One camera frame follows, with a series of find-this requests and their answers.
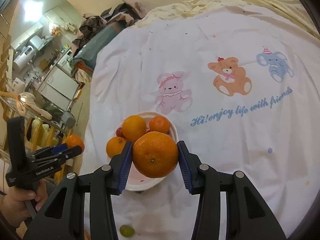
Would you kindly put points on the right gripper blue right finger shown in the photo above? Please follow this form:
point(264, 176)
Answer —
point(186, 166)

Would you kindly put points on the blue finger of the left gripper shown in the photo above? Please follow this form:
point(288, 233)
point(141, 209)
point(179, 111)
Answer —
point(67, 154)
point(59, 148)

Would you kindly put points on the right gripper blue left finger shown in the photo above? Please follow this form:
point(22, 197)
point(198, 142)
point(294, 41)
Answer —
point(123, 169)

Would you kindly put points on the small mandarin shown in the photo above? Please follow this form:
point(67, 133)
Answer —
point(75, 140)
point(115, 146)
point(159, 124)

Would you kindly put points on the large orange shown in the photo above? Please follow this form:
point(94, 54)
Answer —
point(155, 155)
point(133, 128)

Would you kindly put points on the red cherry tomato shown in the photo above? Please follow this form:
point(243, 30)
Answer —
point(119, 132)

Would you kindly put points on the person's left hand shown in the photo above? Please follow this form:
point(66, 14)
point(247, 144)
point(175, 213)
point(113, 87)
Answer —
point(13, 207)

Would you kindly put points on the pink strawberry ceramic plate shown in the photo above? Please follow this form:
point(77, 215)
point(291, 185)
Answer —
point(136, 181)

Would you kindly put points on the yellow wooden rack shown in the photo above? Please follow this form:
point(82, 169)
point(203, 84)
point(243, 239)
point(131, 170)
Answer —
point(39, 129)

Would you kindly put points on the white kitchen cabinets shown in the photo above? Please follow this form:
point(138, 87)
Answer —
point(59, 88)

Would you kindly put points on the white washing machine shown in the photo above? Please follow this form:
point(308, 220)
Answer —
point(64, 62)

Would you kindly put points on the teal orange cushion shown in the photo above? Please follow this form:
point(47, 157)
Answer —
point(88, 53)

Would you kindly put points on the white water heater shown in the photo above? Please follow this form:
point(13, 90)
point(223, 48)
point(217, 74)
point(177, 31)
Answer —
point(22, 59)

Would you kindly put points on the white cartoon animal bedsheet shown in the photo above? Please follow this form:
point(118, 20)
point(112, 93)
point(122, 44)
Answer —
point(241, 85)

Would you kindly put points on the pile of clothes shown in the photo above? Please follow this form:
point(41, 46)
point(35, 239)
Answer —
point(127, 13)

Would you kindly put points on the cream patterned quilt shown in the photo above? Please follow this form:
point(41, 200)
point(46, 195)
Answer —
point(292, 10)

